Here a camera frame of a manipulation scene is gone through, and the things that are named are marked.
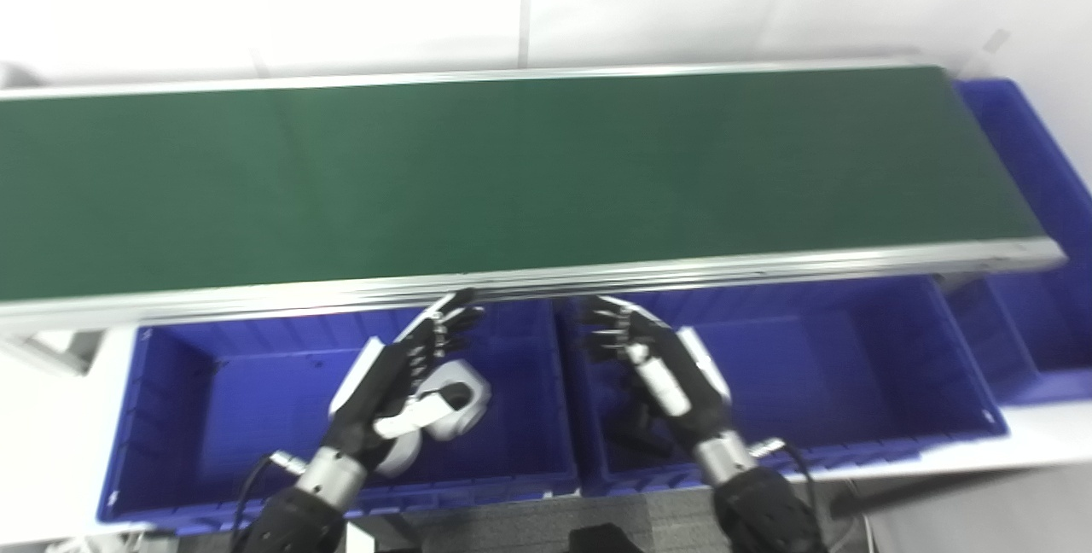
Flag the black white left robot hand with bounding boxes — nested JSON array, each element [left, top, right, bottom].
[[328, 288, 487, 462]]

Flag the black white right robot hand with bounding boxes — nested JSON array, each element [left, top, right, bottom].
[[580, 294, 735, 451]]

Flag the white plastic part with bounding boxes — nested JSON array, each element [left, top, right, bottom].
[[421, 360, 493, 442]]

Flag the blue plastic bin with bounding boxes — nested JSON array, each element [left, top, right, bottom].
[[555, 275, 1011, 496], [96, 300, 583, 530], [942, 77, 1092, 407]]

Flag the green conveyor belt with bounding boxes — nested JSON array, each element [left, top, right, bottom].
[[0, 56, 1069, 337], [0, 66, 1047, 305]]

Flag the black robot torso part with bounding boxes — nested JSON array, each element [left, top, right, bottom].
[[566, 522, 647, 553]]

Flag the aluminium conveyor leg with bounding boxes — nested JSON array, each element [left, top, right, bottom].
[[0, 330, 105, 377]]

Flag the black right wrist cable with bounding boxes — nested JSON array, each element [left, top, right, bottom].
[[751, 439, 822, 521]]

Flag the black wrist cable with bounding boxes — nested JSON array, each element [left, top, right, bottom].
[[229, 451, 296, 530], [751, 439, 822, 521]]

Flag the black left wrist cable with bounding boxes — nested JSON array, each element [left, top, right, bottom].
[[229, 451, 296, 530]]

